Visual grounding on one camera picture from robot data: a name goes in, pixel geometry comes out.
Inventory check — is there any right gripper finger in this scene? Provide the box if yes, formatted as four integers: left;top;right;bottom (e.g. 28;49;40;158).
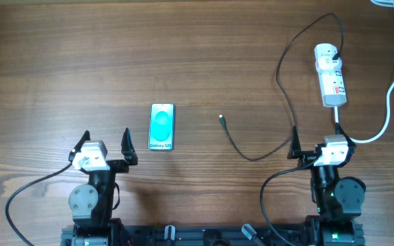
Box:
289;126;302;153
334;123;356;149

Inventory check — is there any black USB-C charging cable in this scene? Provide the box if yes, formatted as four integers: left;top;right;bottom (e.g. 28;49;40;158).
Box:
218;12;345;162

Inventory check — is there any white power strip cord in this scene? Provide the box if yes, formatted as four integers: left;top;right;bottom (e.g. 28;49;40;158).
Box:
333;0;394;144

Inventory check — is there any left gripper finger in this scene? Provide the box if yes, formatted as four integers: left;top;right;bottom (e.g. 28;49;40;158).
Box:
71;131;90;153
121;128;138;165

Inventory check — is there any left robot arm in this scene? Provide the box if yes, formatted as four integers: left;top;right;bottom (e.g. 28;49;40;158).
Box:
60;129;138;246

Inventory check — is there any Galaxy S25 smartphone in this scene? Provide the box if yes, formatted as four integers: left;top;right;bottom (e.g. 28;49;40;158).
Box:
148;103;175;151

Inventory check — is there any white power strip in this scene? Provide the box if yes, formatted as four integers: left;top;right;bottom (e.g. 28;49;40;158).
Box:
314;43;347;108

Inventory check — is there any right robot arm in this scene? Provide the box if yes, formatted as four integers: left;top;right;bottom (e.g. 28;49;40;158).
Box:
287;123;366;246

